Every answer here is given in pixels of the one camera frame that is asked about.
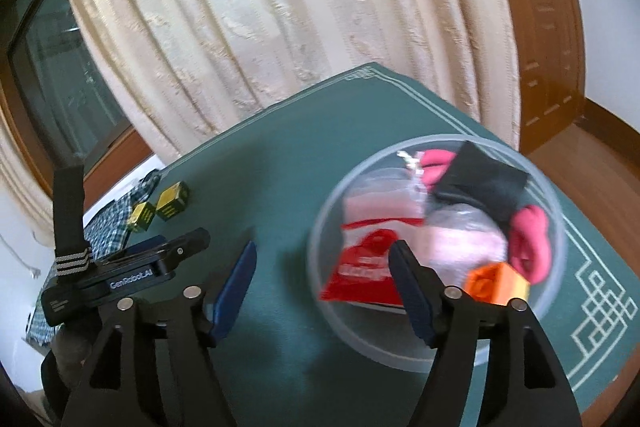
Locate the orange yellow toy block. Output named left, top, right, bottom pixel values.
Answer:
left=463, top=262, right=530, bottom=306

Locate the black wrist strap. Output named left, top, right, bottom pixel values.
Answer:
left=52, top=163, right=94, bottom=278

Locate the pink items plastic bag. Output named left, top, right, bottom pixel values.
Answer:
left=342, top=168, right=506, bottom=286

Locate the small green yellow box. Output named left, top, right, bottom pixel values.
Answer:
left=127, top=202, right=155, bottom=233

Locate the wooden window frame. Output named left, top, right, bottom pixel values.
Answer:
left=1, top=0, right=152, bottom=206

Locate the blue plaid shirt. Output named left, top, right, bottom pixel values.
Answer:
left=25, top=169, right=162, bottom=349

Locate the cream patterned curtain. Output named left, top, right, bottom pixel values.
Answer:
left=70, top=0, right=521, bottom=162

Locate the clear plastic bowl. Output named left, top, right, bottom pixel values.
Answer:
left=307, top=134, right=567, bottom=373

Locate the black cloth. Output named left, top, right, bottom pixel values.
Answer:
left=433, top=141, right=529, bottom=233

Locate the red white packet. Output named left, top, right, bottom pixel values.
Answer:
left=319, top=218, right=424, bottom=307

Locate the brown wooden door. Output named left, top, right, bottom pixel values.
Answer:
left=509, top=0, right=586, bottom=154

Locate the green table mat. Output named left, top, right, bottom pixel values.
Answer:
left=129, top=64, right=639, bottom=426

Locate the white wall cable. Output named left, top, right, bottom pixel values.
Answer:
left=0, top=233, right=42, bottom=281

